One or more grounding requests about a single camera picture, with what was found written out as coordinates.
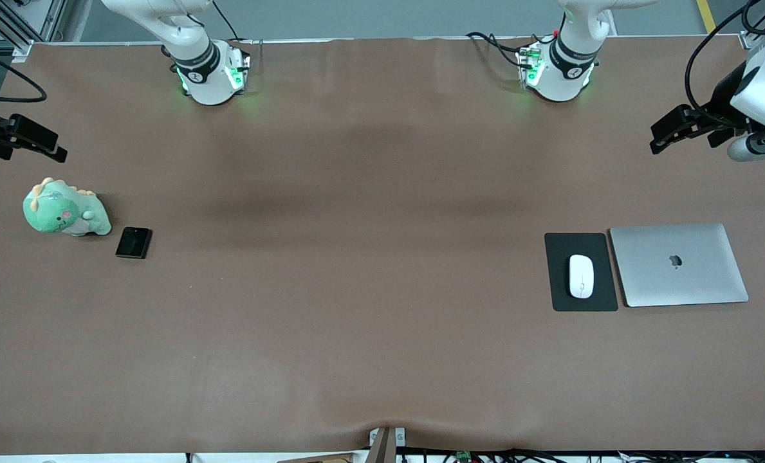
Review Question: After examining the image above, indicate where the black phone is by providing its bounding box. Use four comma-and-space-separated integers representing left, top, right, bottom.
115, 226, 152, 260

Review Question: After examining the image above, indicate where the white computer mouse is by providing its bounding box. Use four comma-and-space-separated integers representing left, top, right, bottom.
569, 255, 594, 299

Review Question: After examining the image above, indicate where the black mouse pad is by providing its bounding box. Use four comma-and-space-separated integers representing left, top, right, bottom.
544, 232, 619, 313

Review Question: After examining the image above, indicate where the green dinosaur plush toy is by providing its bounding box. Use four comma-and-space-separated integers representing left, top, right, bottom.
23, 177, 112, 237

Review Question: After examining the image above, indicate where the silver closed laptop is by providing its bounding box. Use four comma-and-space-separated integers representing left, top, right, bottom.
609, 222, 750, 308

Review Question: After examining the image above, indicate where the brown table cover mat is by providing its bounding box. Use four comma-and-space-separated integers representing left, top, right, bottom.
0, 35, 765, 456

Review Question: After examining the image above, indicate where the aluminium frame post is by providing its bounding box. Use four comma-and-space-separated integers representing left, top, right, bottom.
0, 0, 68, 62

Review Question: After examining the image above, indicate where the black base cable bundle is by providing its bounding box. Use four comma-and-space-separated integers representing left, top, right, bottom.
466, 31, 540, 69

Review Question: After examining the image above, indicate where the black cable behind arm base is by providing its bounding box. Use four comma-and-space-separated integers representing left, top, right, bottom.
212, 0, 239, 41

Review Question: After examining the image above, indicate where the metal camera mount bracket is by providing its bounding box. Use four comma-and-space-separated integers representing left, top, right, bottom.
368, 426, 407, 463

